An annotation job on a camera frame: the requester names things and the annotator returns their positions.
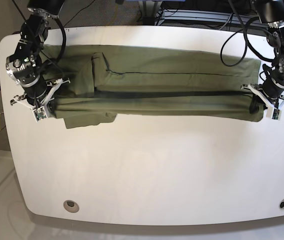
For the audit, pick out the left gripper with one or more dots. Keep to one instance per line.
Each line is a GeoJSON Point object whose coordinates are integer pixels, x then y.
{"type": "Point", "coordinates": [272, 89]}

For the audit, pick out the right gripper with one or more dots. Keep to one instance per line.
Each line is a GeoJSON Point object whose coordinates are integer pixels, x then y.
{"type": "Point", "coordinates": [35, 90]}

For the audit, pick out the olive green T-shirt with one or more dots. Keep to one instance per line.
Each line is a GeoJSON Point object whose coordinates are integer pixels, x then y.
{"type": "Point", "coordinates": [109, 80]}

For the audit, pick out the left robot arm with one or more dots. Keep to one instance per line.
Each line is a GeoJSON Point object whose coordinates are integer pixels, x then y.
{"type": "Point", "coordinates": [271, 12]}

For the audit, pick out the grey metal table leg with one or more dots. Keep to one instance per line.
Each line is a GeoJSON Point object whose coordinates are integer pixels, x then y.
{"type": "Point", "coordinates": [149, 10]}

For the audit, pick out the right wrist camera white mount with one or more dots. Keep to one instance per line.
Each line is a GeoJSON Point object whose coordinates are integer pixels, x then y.
{"type": "Point", "coordinates": [41, 107]}

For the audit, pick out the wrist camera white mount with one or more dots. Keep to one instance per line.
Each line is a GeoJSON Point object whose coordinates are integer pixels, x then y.
{"type": "Point", "coordinates": [273, 106]}
{"type": "Point", "coordinates": [41, 107]}

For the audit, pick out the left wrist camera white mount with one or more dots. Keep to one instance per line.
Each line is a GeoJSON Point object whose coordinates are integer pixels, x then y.
{"type": "Point", "coordinates": [273, 106]}

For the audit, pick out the aluminium frame rail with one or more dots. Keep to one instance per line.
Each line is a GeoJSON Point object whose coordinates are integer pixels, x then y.
{"type": "Point", "coordinates": [209, 19]}

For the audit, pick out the left table cable grommet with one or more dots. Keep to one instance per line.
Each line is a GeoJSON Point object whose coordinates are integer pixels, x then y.
{"type": "Point", "coordinates": [71, 206]}

